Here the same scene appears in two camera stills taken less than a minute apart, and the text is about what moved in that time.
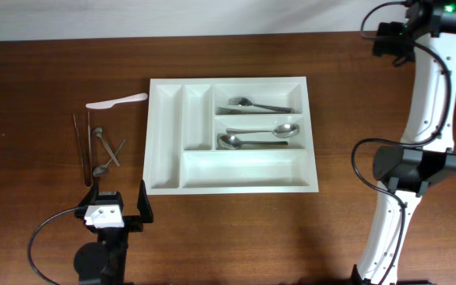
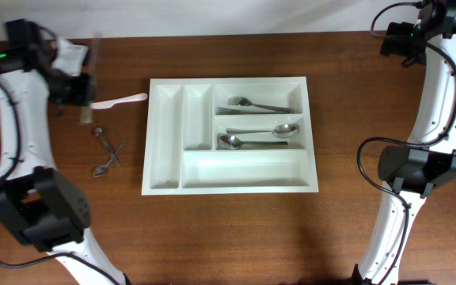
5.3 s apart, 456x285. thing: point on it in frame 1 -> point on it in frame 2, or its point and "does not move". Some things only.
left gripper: [134, 222] -> [83, 83]
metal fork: [247, 102] does not move
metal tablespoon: [229, 142] does not move
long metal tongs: [77, 132] -> [87, 112]
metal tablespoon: [281, 131] does not move
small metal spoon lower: [103, 169] does not move
